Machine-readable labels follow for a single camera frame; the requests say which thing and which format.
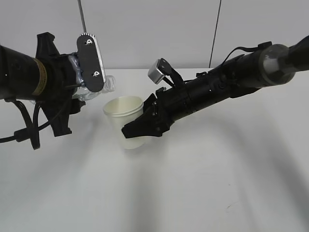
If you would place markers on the clear water bottle green label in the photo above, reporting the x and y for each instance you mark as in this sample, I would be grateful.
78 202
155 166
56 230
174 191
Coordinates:
91 83

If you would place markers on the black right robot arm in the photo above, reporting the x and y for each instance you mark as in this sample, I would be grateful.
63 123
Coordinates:
265 65

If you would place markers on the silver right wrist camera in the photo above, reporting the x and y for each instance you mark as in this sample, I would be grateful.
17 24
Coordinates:
163 71

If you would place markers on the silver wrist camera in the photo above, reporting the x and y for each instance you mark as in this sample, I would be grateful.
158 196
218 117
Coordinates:
88 52
163 71

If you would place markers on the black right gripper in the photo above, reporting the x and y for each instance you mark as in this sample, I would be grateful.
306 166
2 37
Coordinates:
160 110

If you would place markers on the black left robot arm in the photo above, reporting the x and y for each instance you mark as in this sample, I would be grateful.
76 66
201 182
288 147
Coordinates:
19 75

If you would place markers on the white paper cup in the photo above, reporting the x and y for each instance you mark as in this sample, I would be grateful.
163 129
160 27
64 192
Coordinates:
121 111

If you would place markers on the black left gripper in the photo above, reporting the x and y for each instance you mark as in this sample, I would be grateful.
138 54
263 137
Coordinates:
57 84

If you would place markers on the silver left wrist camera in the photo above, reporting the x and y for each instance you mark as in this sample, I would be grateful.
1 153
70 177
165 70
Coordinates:
88 52

